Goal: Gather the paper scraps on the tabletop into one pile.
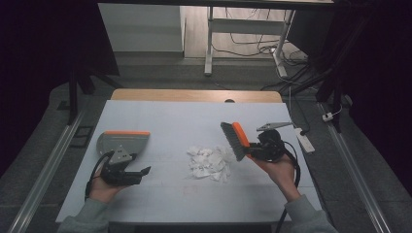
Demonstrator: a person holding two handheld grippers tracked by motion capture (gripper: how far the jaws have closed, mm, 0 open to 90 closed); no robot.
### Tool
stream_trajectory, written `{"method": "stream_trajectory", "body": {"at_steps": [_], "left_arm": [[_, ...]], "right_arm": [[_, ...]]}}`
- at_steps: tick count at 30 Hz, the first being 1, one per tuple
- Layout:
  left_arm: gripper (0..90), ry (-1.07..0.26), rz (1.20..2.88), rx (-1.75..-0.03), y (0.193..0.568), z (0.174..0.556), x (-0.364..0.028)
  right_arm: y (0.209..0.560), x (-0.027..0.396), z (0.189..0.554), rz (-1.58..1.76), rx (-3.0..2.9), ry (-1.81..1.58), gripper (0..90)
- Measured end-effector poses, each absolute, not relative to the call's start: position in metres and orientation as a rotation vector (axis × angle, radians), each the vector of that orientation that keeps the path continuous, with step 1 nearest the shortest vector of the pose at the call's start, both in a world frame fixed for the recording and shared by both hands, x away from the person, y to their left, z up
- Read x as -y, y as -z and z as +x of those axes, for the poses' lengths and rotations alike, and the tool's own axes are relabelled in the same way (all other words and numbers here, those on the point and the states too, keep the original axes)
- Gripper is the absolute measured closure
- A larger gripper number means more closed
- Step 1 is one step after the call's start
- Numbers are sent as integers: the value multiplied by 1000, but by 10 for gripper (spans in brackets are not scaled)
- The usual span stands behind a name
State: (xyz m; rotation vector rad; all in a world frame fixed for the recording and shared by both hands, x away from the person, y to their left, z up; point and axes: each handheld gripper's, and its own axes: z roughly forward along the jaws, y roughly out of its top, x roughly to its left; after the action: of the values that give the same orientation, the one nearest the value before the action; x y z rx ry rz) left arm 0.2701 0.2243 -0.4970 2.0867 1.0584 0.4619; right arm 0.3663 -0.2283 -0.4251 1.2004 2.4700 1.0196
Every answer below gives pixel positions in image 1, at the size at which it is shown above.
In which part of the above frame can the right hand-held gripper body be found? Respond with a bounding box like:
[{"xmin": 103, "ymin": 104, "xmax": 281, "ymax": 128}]
[{"xmin": 256, "ymin": 121, "xmax": 294, "ymax": 162}]

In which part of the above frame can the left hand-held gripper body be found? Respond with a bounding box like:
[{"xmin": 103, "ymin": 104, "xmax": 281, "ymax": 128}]
[{"xmin": 99, "ymin": 145, "xmax": 144, "ymax": 187}]

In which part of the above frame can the orange brush with grey bristles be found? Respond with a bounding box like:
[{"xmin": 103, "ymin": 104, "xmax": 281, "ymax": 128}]
[{"xmin": 220, "ymin": 121, "xmax": 253, "ymax": 162}]

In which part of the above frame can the grey dustpan with orange edge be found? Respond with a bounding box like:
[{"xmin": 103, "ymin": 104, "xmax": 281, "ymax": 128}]
[{"xmin": 95, "ymin": 129, "xmax": 152, "ymax": 163}]

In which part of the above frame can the group of white paper scraps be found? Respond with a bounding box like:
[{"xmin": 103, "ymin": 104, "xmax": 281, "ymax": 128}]
[{"xmin": 186, "ymin": 145, "xmax": 236, "ymax": 183}]

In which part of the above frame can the person's left hand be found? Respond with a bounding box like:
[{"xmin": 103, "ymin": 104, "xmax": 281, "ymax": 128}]
[{"xmin": 88, "ymin": 176, "xmax": 127, "ymax": 205}]

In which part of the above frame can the person's right hand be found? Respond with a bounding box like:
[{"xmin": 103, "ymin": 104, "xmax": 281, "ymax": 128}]
[{"xmin": 255, "ymin": 153, "xmax": 301, "ymax": 203}]

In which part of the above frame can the white power strip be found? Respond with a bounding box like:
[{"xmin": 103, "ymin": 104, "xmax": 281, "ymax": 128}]
[{"xmin": 293, "ymin": 127, "xmax": 316, "ymax": 154}]

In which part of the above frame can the pale blue table mat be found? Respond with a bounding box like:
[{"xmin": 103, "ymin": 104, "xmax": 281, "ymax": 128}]
[{"xmin": 55, "ymin": 99, "xmax": 325, "ymax": 225}]

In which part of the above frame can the wooden table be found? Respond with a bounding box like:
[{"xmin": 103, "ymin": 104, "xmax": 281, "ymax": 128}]
[{"xmin": 110, "ymin": 88, "xmax": 284, "ymax": 104}]

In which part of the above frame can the black metal stand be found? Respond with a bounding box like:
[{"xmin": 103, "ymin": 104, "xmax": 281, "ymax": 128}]
[
  {"xmin": 281, "ymin": 30, "xmax": 375, "ymax": 132},
  {"xmin": 57, "ymin": 62, "xmax": 124, "ymax": 126}
]

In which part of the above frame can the dark curtain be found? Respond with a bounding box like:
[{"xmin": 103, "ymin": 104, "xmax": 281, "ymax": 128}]
[
  {"xmin": 0, "ymin": 0, "xmax": 121, "ymax": 178},
  {"xmin": 287, "ymin": 0, "xmax": 412, "ymax": 197}
]

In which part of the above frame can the white cabinet panel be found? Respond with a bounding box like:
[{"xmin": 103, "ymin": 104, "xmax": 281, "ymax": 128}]
[{"xmin": 97, "ymin": 3, "xmax": 187, "ymax": 53}]

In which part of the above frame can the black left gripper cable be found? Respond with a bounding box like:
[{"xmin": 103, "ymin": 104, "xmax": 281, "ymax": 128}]
[{"xmin": 84, "ymin": 150, "xmax": 112, "ymax": 201}]

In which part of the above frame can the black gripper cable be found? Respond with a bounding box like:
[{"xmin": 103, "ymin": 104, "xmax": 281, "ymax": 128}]
[
  {"xmin": 274, "ymin": 140, "xmax": 302, "ymax": 233},
  {"xmin": 84, "ymin": 150, "xmax": 112, "ymax": 201}
]

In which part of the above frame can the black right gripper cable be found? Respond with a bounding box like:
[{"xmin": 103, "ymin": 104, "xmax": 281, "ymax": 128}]
[{"xmin": 274, "ymin": 140, "xmax": 302, "ymax": 233}]

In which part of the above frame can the black rectangular floor frame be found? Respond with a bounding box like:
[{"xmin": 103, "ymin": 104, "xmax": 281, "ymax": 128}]
[{"xmin": 69, "ymin": 124, "xmax": 95, "ymax": 150}]

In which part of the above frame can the aluminium rail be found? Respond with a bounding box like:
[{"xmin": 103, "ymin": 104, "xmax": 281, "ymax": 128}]
[
  {"xmin": 7, "ymin": 109, "xmax": 86, "ymax": 233},
  {"xmin": 318, "ymin": 102, "xmax": 394, "ymax": 233}
]

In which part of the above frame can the tangle of black floor cables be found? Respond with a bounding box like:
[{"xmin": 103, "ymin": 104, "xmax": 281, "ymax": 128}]
[{"xmin": 212, "ymin": 8, "xmax": 320, "ymax": 92}]

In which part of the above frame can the white metal desk frame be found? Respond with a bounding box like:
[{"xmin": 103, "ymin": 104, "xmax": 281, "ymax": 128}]
[{"xmin": 203, "ymin": 6, "xmax": 296, "ymax": 79}]

